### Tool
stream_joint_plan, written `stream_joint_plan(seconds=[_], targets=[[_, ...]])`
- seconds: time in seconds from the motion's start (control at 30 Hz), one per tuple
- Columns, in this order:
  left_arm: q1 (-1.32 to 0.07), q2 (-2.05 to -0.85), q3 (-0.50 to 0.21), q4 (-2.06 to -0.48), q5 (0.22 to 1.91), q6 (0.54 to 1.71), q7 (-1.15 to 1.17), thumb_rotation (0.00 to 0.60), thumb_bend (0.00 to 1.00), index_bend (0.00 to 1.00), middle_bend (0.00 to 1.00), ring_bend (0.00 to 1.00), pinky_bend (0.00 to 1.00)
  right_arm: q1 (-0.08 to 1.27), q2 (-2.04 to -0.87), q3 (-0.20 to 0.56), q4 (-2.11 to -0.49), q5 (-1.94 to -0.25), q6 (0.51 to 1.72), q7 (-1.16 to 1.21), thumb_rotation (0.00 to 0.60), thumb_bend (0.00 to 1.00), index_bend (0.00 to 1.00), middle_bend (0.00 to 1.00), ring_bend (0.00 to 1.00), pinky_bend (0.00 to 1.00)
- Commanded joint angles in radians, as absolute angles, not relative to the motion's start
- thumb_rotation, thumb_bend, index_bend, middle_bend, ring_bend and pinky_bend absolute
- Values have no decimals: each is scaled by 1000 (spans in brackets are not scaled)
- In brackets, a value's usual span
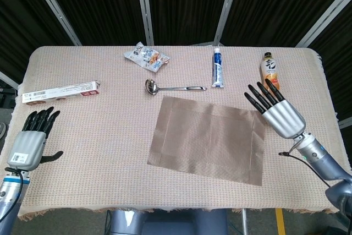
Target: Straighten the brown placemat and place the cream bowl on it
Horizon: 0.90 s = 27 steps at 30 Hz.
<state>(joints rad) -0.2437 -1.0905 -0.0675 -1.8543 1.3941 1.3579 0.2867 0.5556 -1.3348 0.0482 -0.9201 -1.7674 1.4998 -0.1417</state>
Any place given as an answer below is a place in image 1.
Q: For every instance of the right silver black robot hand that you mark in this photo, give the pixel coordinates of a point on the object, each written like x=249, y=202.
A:
x=286, y=119

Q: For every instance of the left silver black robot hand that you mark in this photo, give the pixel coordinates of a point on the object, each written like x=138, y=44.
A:
x=27, y=149

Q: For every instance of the brown woven placemat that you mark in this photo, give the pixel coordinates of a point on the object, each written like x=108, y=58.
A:
x=206, y=141

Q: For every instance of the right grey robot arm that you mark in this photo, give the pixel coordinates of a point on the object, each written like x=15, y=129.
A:
x=324, y=163

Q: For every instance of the orange drink bottle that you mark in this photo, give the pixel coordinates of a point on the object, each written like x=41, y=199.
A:
x=268, y=65

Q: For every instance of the black equipment rack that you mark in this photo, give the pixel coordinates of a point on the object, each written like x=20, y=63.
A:
x=5, y=97

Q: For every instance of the long white red carton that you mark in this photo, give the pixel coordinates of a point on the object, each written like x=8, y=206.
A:
x=60, y=93

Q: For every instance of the beige woven tablecloth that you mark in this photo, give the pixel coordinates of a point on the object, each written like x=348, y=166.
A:
x=96, y=141

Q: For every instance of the blue white toothpaste tube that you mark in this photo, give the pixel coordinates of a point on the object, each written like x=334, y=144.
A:
x=217, y=70

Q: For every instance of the black fabric screen panel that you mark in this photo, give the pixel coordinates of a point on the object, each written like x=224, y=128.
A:
x=335, y=39
x=187, y=6
x=275, y=6
x=16, y=26
x=96, y=6

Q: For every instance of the metal table leg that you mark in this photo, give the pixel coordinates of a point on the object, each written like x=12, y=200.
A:
x=244, y=222

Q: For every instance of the steel soup ladle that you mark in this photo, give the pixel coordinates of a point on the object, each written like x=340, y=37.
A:
x=151, y=86

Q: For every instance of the white snack bag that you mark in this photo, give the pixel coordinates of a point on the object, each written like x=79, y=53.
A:
x=147, y=57

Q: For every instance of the grey robot torso base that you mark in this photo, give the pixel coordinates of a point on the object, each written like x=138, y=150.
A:
x=165, y=224

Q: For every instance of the aluminium screen post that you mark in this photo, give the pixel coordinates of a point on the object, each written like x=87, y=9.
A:
x=144, y=8
x=55, y=8
x=345, y=123
x=8, y=79
x=324, y=22
x=227, y=8

